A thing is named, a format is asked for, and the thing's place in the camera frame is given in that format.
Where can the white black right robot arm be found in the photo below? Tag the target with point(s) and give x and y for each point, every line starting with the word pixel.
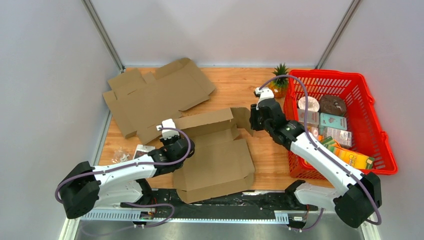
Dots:
pixel 355 196

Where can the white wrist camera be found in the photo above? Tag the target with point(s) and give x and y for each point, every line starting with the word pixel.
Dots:
pixel 263 94
pixel 168 129

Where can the yellow orange snack box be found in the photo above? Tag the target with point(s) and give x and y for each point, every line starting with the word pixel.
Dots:
pixel 352 158

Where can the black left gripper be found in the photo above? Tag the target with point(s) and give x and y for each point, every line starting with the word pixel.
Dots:
pixel 166 140

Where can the black star packet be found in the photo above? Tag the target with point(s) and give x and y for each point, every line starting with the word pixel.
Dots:
pixel 142 150

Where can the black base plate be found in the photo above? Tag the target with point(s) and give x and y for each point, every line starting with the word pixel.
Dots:
pixel 250 205

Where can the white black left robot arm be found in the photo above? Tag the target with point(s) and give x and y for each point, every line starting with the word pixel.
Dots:
pixel 87 187

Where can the small pineapple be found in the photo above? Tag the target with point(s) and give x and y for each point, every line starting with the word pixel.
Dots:
pixel 279 85

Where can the green striped box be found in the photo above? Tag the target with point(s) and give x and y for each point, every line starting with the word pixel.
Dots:
pixel 330 144

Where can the teal small carton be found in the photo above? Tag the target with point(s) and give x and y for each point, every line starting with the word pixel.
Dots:
pixel 332 121

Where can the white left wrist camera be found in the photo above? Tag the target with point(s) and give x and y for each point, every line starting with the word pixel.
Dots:
pixel 168 129

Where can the flat cardboard box blank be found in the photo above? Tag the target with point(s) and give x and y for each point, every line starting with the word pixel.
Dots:
pixel 139 102

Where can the red plastic basket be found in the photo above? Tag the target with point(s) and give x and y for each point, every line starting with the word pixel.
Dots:
pixel 368 137

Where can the clear bag of white parts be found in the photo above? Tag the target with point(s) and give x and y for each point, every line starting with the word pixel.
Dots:
pixel 120 155

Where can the brown cardboard box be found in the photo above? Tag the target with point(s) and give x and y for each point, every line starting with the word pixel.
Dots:
pixel 221 164

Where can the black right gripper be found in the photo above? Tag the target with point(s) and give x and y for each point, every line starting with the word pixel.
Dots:
pixel 254 113

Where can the grey patterned carton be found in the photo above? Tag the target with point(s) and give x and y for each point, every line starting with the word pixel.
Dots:
pixel 343 137

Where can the brown chocolate donut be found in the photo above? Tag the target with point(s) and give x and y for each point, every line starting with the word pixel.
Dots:
pixel 333 105

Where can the pink grey small carton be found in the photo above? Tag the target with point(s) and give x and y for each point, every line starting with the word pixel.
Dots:
pixel 312 118

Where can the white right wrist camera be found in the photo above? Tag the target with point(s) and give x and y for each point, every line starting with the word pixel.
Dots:
pixel 263 94

